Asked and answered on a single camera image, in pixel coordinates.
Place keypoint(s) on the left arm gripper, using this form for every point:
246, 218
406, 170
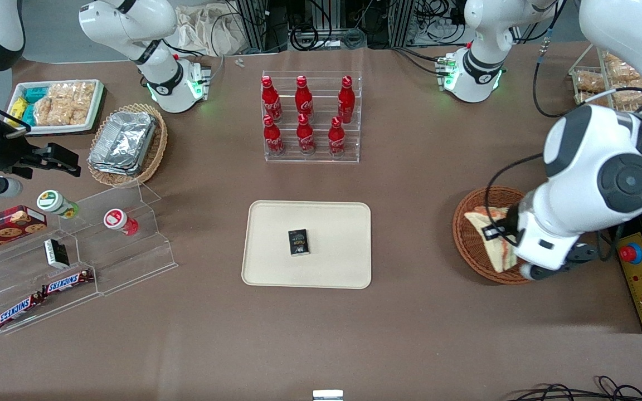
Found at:
511, 223

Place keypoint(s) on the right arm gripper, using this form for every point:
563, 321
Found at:
4, 154

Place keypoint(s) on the triangle sandwich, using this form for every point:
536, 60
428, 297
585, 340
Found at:
500, 256

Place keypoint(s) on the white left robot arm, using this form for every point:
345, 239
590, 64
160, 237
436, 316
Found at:
588, 161

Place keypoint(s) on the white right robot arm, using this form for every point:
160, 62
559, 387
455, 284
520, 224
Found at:
131, 22

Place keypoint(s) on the round brown wicker basket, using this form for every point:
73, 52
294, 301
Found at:
468, 245

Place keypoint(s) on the white rectangular snack tray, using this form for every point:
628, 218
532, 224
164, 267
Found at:
95, 108

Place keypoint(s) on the oval tan wicker basket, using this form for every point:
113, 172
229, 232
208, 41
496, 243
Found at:
154, 150

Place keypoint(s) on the beige plastic tray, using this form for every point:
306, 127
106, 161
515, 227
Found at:
332, 267

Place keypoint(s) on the green white drink bottle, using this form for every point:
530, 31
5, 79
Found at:
53, 203

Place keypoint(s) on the rice cracker bag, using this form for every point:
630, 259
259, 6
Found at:
80, 103
48, 108

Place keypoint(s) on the aluminium foil container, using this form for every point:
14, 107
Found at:
112, 169
123, 139

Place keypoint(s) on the teal snack packet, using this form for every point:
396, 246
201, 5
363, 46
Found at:
28, 114
35, 93

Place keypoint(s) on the yellow snack packet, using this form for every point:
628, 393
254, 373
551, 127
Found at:
17, 107

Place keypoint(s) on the red white drink bottle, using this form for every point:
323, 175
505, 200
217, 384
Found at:
117, 220

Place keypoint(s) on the red cookie box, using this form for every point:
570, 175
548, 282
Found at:
3, 228

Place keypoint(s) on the black white small box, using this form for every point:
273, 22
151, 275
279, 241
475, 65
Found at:
56, 253

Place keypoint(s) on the red emergency stop button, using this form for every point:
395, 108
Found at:
631, 253

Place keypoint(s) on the snickers chocolate bar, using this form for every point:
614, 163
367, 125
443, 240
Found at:
19, 311
67, 282

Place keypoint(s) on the clear acrylic stepped display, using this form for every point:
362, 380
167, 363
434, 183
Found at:
131, 262

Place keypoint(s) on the packaged bread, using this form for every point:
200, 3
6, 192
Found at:
627, 99
623, 69
589, 81

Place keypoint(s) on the beige cloth bag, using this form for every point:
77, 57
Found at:
204, 30

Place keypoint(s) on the red cola bottle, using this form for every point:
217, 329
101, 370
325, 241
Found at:
346, 100
305, 136
272, 138
303, 99
336, 139
270, 100

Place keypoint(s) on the clear acrylic bottle rack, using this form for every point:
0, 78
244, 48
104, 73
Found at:
321, 153

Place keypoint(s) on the silver white device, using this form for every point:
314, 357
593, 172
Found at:
327, 396

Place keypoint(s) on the aluminium frame post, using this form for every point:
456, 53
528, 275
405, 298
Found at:
254, 22
402, 22

